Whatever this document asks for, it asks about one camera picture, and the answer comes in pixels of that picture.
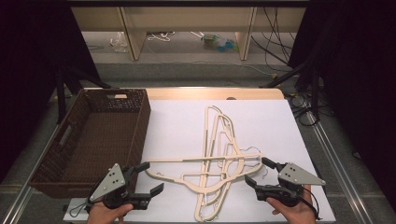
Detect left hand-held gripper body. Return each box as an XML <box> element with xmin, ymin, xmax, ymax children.
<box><xmin>85</xmin><ymin>162</ymin><xmax>151</xmax><ymax>210</ymax></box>

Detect left hand-held gripper cable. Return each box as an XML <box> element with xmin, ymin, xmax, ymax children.
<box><xmin>68</xmin><ymin>199</ymin><xmax>94</xmax><ymax>218</ymax></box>

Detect black metal stand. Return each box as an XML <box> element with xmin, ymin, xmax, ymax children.
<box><xmin>55</xmin><ymin>64</ymin><xmax>112</xmax><ymax>125</ymax></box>
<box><xmin>259</xmin><ymin>61</ymin><xmax>322</xmax><ymax>123</ymax></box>

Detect hanging black cables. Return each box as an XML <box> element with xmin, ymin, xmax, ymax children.
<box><xmin>250</xmin><ymin>7</ymin><xmax>297</xmax><ymax>73</ymax></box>

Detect dark curtain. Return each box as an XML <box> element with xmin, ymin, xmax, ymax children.
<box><xmin>288</xmin><ymin>0</ymin><xmax>396</xmax><ymax>203</ymax></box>
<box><xmin>0</xmin><ymin>0</ymin><xmax>102</xmax><ymax>185</ymax></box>

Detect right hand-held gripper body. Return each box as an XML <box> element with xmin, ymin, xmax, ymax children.
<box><xmin>255</xmin><ymin>161</ymin><xmax>327</xmax><ymax>208</ymax></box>

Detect right hand-held gripper cable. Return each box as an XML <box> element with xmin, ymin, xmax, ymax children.
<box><xmin>298</xmin><ymin>185</ymin><xmax>321</xmax><ymax>221</ymax></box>

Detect person's right hand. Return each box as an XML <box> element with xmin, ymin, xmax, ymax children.
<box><xmin>265</xmin><ymin>185</ymin><xmax>317</xmax><ymax>224</ymax></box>

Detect brown woven basket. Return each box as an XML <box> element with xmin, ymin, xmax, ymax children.
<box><xmin>28</xmin><ymin>88</ymin><xmax>152</xmax><ymax>200</ymax></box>

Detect white table sheet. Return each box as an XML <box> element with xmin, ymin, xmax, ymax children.
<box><xmin>64</xmin><ymin>99</ymin><xmax>337</xmax><ymax>223</ymax></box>

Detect white cord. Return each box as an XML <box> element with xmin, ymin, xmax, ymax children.
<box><xmin>147</xmin><ymin>31</ymin><xmax>176</xmax><ymax>42</ymax></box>

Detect black floor cables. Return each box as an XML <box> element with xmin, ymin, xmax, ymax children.
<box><xmin>284</xmin><ymin>91</ymin><xmax>319</xmax><ymax>128</ymax></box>

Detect clear plastic bag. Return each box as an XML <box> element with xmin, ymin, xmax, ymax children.
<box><xmin>109</xmin><ymin>31</ymin><xmax>129</xmax><ymax>53</ymax></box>

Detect hand-held gripper cable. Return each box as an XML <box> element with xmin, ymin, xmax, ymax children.
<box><xmin>68</xmin><ymin>199</ymin><xmax>94</xmax><ymax>218</ymax></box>
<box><xmin>298</xmin><ymin>185</ymin><xmax>321</xmax><ymax>221</ymax></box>

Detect person's left hand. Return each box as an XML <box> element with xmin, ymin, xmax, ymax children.
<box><xmin>86</xmin><ymin>200</ymin><xmax>134</xmax><ymax>224</ymax></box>

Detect beige wooden shelf unit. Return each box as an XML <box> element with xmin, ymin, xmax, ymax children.
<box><xmin>71</xmin><ymin>6</ymin><xmax>307</xmax><ymax>62</ymax></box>

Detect colourful plastic packets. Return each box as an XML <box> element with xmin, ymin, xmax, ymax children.
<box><xmin>202</xmin><ymin>33</ymin><xmax>239</xmax><ymax>53</ymax></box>

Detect metal floor rail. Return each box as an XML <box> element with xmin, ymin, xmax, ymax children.
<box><xmin>0</xmin><ymin>124</ymin><xmax>61</xmax><ymax>224</ymax></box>
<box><xmin>305</xmin><ymin>111</ymin><xmax>375</xmax><ymax>224</ymax></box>

